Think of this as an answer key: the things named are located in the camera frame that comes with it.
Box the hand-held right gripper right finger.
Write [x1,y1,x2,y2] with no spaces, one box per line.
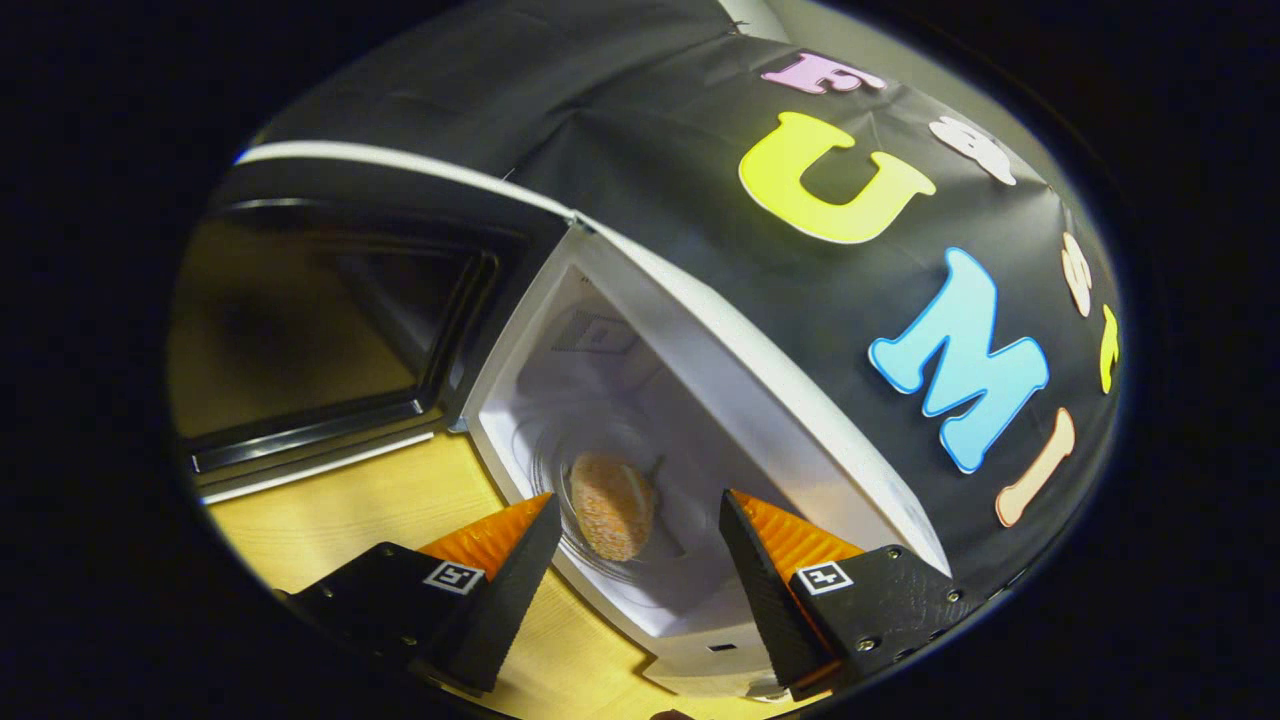
[718,488,976,701]

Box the glass turntable plate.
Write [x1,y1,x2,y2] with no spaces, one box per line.
[528,415,701,591]

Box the fuzzy orange bread roll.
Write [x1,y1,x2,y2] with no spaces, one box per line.
[568,452,658,563]

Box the white microwave oven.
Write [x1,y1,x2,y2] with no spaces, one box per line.
[175,140,953,701]

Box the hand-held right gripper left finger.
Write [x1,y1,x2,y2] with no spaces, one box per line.
[275,492,563,696]

